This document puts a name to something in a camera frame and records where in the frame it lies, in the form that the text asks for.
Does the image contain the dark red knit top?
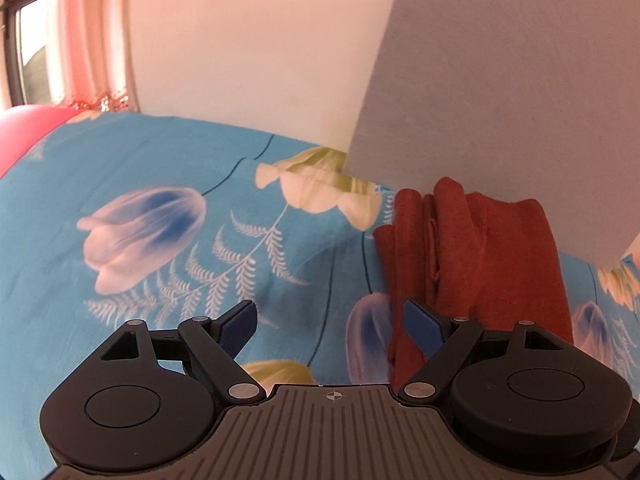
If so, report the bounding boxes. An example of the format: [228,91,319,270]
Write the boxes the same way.
[374,178,574,391]

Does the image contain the blue floral bed sheet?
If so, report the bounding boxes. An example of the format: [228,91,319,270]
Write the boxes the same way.
[1,113,639,479]

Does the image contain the dark window frame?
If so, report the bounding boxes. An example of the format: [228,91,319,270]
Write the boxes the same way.
[1,0,52,107]

